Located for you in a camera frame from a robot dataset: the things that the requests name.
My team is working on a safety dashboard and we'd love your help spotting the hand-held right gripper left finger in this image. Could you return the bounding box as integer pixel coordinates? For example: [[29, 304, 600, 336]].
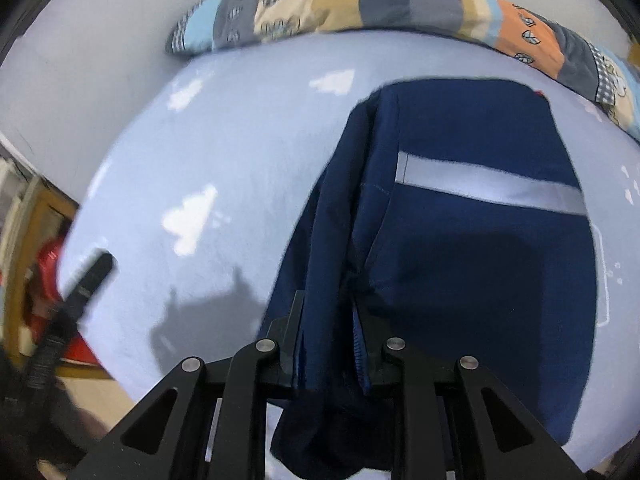
[[70, 290, 307, 480]]

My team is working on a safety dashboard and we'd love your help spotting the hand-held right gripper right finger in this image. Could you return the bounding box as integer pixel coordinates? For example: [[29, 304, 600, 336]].
[[355, 307, 587, 480]]

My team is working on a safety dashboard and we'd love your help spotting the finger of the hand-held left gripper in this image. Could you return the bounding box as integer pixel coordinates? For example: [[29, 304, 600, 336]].
[[27, 251, 117, 403]]

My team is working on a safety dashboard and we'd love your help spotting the navy blue work jacket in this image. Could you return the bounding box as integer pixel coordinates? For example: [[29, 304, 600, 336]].
[[270, 77, 602, 475]]

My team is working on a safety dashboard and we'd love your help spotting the red plastic object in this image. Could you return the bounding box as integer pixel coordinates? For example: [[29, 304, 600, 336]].
[[22, 239, 98, 363]]

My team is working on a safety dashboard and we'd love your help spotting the light blue cloud-print bed sheet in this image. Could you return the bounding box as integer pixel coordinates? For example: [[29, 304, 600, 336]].
[[57, 27, 640, 472]]

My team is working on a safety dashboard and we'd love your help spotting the long patchwork pillow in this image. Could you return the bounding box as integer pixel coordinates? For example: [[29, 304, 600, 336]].
[[165, 0, 640, 145]]

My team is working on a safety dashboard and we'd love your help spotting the wooden furniture frame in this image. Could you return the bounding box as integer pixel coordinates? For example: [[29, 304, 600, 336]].
[[0, 142, 116, 381]]

